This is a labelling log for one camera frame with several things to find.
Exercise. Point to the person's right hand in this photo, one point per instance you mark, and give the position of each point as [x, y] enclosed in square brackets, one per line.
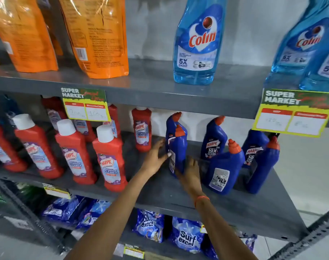
[191, 180]

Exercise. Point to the person's left hand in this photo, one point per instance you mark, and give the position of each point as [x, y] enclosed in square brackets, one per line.
[153, 161]

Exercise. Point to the person's right thumb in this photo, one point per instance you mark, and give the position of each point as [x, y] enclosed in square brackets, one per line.
[180, 177]

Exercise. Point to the person's left thumb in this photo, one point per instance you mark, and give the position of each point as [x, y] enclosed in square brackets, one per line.
[165, 157]

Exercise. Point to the blue orange-capped cleaner bottle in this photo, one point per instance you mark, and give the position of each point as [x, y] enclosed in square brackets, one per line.
[178, 151]

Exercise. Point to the person's left forearm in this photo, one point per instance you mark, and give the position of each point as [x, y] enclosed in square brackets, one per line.
[107, 222]

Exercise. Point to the person's right forearm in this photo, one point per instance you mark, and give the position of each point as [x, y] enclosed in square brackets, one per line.
[224, 230]

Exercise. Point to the orange wrist band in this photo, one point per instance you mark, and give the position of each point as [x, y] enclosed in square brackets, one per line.
[201, 198]

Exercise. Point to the row of blue toilet cleaners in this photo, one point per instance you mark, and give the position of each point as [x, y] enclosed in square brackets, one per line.
[225, 167]

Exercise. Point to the small yellow shelf label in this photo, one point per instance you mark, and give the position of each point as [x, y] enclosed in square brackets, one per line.
[203, 229]
[56, 191]
[134, 252]

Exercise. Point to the blue detergent packet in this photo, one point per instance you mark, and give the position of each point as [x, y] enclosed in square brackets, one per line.
[62, 209]
[92, 213]
[187, 236]
[149, 226]
[248, 240]

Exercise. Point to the grey metal shelf rack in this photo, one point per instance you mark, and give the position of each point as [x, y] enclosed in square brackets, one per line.
[159, 86]

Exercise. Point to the group of red cleaner bottles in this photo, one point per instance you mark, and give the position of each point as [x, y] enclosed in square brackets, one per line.
[75, 151]

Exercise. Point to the green yellow price tag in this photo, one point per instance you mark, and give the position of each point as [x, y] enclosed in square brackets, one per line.
[293, 115]
[86, 105]

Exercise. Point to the light blue glass cleaner bottle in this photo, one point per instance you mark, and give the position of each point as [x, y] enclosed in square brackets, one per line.
[302, 40]
[323, 67]
[198, 45]

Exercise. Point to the orange refill pouch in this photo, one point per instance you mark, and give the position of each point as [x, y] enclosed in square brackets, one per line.
[21, 32]
[52, 27]
[96, 37]

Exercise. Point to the dark blue bottle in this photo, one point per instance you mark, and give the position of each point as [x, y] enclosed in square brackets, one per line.
[8, 108]

